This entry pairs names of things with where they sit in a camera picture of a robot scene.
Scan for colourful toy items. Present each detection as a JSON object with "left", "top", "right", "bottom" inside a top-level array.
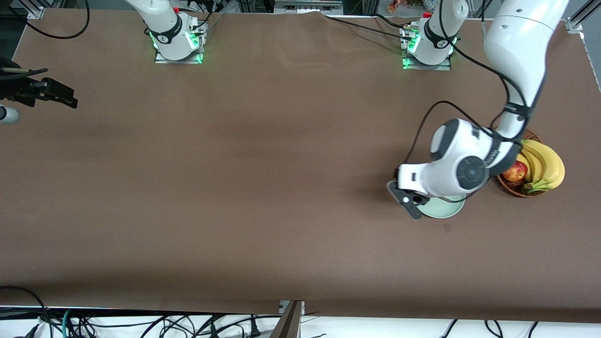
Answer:
[{"left": 387, "top": 0, "right": 423, "bottom": 13}]

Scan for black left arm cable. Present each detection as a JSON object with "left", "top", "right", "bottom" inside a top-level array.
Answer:
[{"left": 405, "top": 28, "right": 536, "bottom": 165}]

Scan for pale green round plate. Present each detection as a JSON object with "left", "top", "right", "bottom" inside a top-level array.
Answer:
[{"left": 416, "top": 194, "right": 466, "bottom": 220}]

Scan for table cover sheet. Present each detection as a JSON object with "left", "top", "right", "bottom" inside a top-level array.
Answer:
[{"left": 0, "top": 7, "right": 601, "bottom": 324}]

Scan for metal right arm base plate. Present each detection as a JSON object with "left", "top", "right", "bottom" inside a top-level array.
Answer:
[{"left": 154, "top": 21, "right": 208, "bottom": 64}]

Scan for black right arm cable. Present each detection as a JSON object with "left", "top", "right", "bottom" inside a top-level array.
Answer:
[{"left": 0, "top": 0, "right": 91, "bottom": 75}]

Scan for brown wicker basket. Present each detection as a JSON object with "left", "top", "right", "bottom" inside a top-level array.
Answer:
[{"left": 497, "top": 129, "right": 550, "bottom": 199}]

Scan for yellow banana bunch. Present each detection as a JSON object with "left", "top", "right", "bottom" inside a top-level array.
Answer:
[{"left": 519, "top": 139, "right": 565, "bottom": 193}]

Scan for black looped floor cable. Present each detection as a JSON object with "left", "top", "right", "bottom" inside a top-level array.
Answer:
[{"left": 0, "top": 285, "right": 53, "bottom": 338}]

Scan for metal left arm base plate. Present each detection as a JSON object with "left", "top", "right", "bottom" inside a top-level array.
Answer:
[{"left": 400, "top": 23, "right": 454, "bottom": 71}]

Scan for black cable lying on table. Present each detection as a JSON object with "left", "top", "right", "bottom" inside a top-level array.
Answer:
[{"left": 322, "top": 13, "right": 414, "bottom": 40}]

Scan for grey metal rail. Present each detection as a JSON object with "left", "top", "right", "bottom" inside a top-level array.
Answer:
[{"left": 274, "top": 0, "right": 344, "bottom": 13}]

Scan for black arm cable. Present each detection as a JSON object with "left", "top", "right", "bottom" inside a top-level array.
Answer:
[
  {"left": 0, "top": 0, "right": 91, "bottom": 75},
  {"left": 405, "top": 28, "right": 536, "bottom": 165}
]

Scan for red yellow apple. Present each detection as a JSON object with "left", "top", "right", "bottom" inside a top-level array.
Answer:
[{"left": 502, "top": 161, "right": 529, "bottom": 183}]

